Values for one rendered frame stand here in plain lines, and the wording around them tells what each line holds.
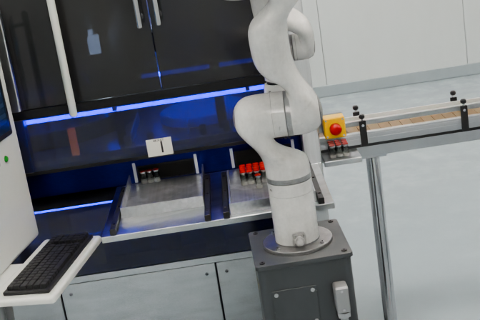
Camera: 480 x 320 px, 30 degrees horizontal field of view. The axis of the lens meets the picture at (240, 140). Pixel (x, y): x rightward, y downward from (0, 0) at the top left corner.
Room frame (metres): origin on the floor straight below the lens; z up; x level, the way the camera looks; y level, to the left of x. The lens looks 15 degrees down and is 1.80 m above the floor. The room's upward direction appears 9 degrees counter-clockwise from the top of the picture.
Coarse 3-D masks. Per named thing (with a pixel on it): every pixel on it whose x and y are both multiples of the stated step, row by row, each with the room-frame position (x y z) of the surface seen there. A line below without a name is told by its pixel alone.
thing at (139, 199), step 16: (192, 176) 2.95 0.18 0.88; (128, 192) 2.85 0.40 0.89; (144, 192) 2.86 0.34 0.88; (160, 192) 2.83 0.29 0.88; (176, 192) 2.81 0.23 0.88; (192, 192) 2.78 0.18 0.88; (128, 208) 2.64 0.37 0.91; (144, 208) 2.64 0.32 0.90; (160, 208) 2.64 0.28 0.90; (176, 208) 2.64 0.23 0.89
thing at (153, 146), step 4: (148, 140) 2.90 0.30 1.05; (152, 140) 2.90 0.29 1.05; (156, 140) 2.90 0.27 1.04; (160, 140) 2.90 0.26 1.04; (164, 140) 2.90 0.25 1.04; (168, 140) 2.90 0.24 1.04; (148, 144) 2.90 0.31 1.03; (152, 144) 2.90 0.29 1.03; (156, 144) 2.90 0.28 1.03; (160, 144) 2.90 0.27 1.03; (164, 144) 2.90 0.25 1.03; (168, 144) 2.90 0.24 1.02; (148, 148) 2.90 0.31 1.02; (152, 148) 2.90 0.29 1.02; (156, 148) 2.90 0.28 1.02; (160, 148) 2.90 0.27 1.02; (164, 148) 2.90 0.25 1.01; (168, 148) 2.90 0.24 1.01; (172, 148) 2.90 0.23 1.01; (148, 152) 2.90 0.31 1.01; (152, 152) 2.90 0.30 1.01; (156, 152) 2.90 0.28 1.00; (160, 152) 2.90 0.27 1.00; (164, 152) 2.90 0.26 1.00; (168, 152) 2.90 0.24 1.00; (172, 152) 2.90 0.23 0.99; (152, 156) 2.90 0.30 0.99
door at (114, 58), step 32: (0, 0) 2.91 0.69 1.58; (32, 0) 2.91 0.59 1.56; (64, 0) 2.91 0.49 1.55; (96, 0) 2.91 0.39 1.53; (128, 0) 2.91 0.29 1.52; (32, 32) 2.91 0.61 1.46; (64, 32) 2.91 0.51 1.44; (96, 32) 2.91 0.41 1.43; (128, 32) 2.91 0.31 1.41; (32, 64) 2.91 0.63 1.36; (96, 64) 2.91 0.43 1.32; (128, 64) 2.91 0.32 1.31; (32, 96) 2.91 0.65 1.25; (64, 96) 2.91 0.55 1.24; (96, 96) 2.91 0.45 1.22
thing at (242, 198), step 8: (232, 184) 2.80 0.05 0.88; (240, 184) 2.79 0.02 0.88; (248, 184) 2.78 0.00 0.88; (264, 184) 2.75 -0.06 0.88; (232, 192) 2.72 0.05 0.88; (240, 192) 2.71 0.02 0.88; (248, 192) 2.70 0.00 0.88; (256, 192) 2.68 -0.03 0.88; (264, 192) 2.67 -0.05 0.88; (232, 200) 2.64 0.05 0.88; (240, 200) 2.63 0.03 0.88; (248, 200) 2.62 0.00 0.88; (256, 200) 2.52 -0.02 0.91; (264, 200) 2.52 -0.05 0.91; (232, 208) 2.52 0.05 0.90; (240, 208) 2.52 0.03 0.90; (248, 208) 2.52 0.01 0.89; (256, 208) 2.52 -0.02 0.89; (264, 208) 2.52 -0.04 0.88
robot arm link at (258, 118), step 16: (256, 96) 2.27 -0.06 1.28; (272, 96) 2.26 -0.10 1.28; (240, 112) 2.25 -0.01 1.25; (256, 112) 2.24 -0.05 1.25; (272, 112) 2.23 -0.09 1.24; (240, 128) 2.25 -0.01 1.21; (256, 128) 2.23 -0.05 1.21; (272, 128) 2.23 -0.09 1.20; (256, 144) 2.23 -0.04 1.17; (272, 144) 2.26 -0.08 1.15; (272, 160) 2.23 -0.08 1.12; (288, 160) 2.23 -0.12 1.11; (304, 160) 2.25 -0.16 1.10; (272, 176) 2.24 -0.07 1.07; (288, 176) 2.22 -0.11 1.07; (304, 176) 2.24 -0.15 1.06
